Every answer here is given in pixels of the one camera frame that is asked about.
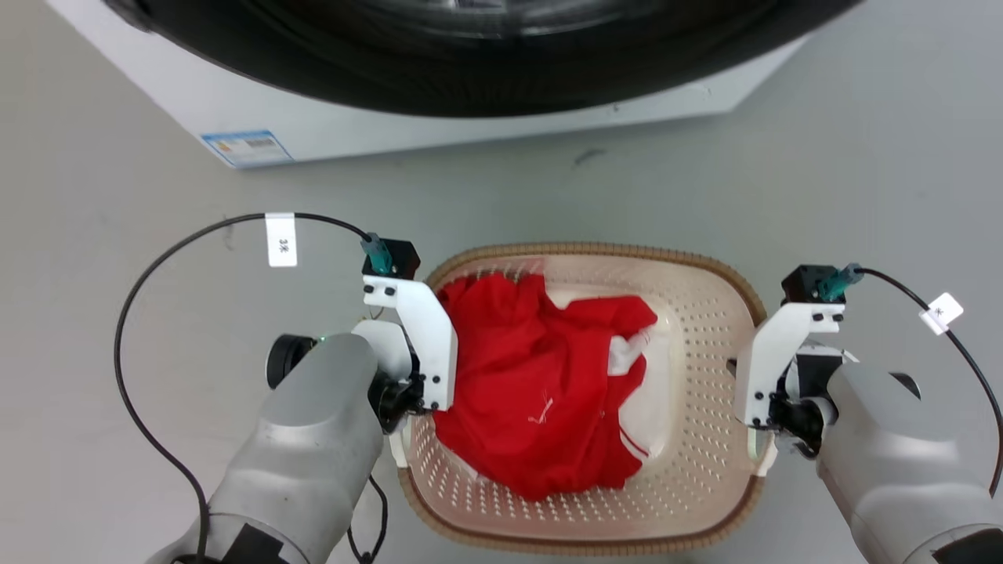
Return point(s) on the red garment with white trim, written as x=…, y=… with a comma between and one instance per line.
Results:
x=533, y=392

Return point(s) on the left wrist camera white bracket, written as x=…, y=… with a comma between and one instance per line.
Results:
x=423, y=329

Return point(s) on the beige perforated plastic laundry basket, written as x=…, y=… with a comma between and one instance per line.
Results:
x=705, y=376

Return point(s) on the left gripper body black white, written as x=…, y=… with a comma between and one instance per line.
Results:
x=394, y=401

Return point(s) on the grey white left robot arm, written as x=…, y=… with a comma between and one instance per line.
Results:
x=313, y=439

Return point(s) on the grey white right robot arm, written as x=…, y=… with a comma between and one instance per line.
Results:
x=893, y=462

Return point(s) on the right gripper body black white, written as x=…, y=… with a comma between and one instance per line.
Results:
x=795, y=419

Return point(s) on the white washing machine body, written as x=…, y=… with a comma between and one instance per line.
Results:
x=235, y=94

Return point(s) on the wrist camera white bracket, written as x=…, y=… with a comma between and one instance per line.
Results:
x=772, y=352
x=423, y=329

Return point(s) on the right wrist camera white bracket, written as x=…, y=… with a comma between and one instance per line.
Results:
x=772, y=352

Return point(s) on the black round washing machine door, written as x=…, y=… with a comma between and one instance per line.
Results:
x=486, y=55

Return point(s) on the blue white energy label sticker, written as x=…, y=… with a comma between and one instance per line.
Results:
x=248, y=147

